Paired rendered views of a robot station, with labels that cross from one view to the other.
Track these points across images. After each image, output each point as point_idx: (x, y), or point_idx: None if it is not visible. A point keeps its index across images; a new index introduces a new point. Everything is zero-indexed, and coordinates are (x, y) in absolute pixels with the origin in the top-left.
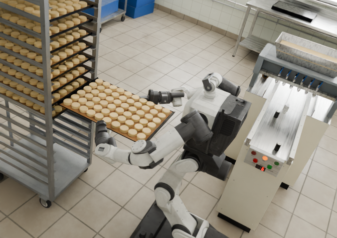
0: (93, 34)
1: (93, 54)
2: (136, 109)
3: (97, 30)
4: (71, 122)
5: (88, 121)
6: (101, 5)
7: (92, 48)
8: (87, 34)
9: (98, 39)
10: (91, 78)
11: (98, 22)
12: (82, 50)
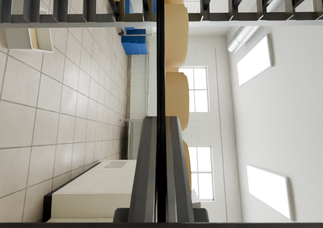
0: (259, 13)
1: (211, 14)
2: None
3: (268, 20)
4: None
5: (32, 12)
6: (310, 25)
7: (232, 13)
8: None
9: (242, 24)
10: (152, 13)
11: (281, 22)
12: None
